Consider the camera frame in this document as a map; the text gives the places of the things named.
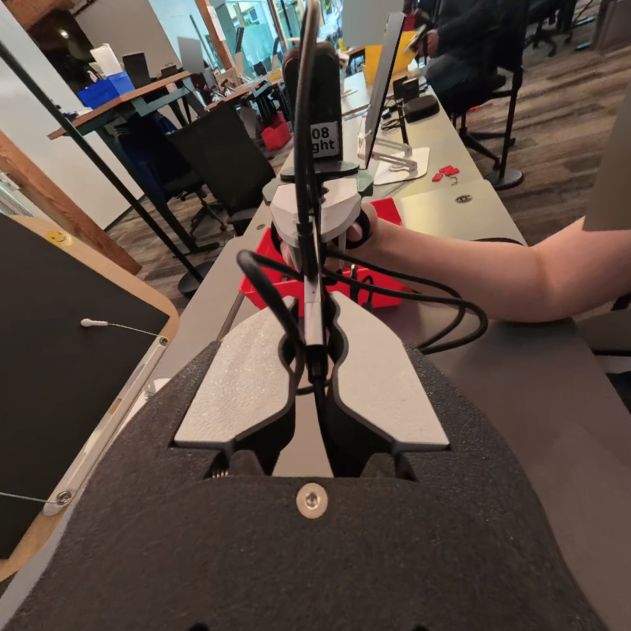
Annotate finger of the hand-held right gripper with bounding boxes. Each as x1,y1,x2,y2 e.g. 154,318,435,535
319,178,362,245
269,183,316,248

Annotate wooden board with black panel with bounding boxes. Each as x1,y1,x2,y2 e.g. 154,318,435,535
0,214,179,582

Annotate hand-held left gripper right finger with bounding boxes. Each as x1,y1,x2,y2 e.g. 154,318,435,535
326,291,451,452

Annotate blue office chair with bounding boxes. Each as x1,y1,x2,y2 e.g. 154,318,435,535
116,111,208,198

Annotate black boom pole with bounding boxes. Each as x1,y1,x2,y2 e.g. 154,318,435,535
0,42,215,296

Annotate yellow plastic bin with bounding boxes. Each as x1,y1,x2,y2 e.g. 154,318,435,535
362,31,417,75

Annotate wooden top desk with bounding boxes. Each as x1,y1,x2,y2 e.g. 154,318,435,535
48,70,198,141

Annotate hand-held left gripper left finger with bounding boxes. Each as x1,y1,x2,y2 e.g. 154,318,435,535
174,296,302,449

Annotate person's right forearm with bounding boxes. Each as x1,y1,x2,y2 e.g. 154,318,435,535
380,217,631,323

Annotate black rectangular panel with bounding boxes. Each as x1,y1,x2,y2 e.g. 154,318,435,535
168,101,277,218

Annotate grey usb hub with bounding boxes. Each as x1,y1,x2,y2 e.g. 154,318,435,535
302,273,327,348

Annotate blue plastic bin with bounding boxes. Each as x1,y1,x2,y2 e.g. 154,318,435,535
78,73,136,110

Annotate black cable with angled plug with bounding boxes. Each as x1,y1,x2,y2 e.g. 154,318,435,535
237,246,490,356

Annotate person's right hand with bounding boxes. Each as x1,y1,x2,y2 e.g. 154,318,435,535
281,202,400,274

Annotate tilted black board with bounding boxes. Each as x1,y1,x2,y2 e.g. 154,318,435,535
367,12,406,149

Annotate red plastic bin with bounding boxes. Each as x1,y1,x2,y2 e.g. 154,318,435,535
238,197,412,311

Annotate thin black hub cable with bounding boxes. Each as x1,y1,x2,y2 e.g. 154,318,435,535
295,345,330,422

